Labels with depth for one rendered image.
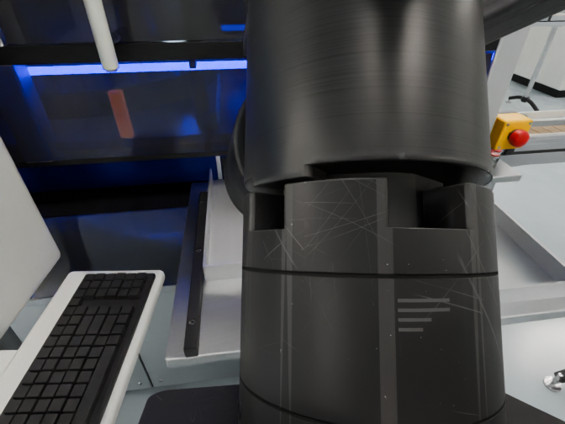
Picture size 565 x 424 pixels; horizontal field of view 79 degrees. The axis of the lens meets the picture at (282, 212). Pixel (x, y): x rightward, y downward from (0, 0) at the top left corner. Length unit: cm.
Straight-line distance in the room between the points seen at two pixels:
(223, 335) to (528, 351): 152
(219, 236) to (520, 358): 144
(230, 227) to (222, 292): 17
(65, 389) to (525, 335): 174
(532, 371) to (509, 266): 110
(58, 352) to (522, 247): 83
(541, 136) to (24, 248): 127
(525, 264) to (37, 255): 92
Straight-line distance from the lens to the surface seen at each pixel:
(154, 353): 127
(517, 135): 96
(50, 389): 64
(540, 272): 76
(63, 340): 68
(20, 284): 79
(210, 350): 53
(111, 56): 65
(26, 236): 79
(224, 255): 65
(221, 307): 57
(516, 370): 178
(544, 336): 197
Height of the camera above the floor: 132
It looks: 36 degrees down
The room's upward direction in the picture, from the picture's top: straight up
